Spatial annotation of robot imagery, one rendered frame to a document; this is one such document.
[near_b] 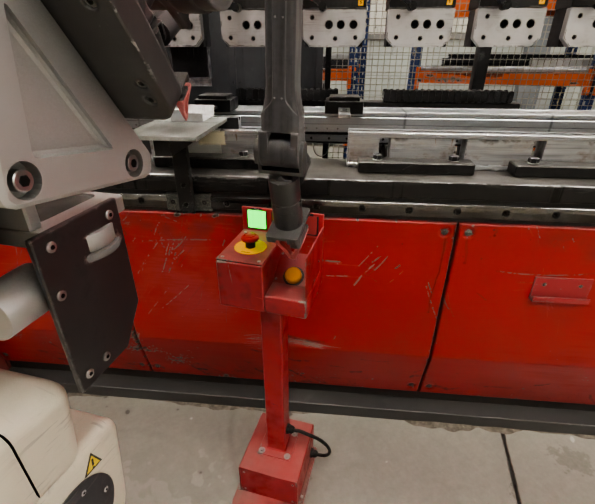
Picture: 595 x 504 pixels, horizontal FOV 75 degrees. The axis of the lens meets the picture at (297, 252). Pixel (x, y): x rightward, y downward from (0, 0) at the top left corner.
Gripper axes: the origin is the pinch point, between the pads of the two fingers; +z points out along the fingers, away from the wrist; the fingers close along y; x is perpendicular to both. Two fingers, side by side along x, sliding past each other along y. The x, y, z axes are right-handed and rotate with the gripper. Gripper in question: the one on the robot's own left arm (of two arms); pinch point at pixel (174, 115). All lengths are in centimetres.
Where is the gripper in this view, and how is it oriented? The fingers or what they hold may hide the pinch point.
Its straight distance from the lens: 101.7
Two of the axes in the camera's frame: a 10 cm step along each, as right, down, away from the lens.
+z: 0.4, 5.5, 8.3
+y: -9.9, -0.6, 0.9
